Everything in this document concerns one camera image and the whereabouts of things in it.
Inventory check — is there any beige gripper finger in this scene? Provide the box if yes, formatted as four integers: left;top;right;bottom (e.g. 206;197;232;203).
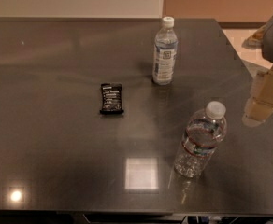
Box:
242;66;273;127

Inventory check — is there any red label water bottle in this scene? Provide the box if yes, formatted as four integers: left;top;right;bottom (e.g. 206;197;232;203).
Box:
174;101;227;178

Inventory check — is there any blue label water bottle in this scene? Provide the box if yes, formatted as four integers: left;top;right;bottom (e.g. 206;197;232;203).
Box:
152;17;178;85

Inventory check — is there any black snack bar wrapper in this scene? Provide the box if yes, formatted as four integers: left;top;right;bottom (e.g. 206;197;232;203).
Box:
100;83;124;115

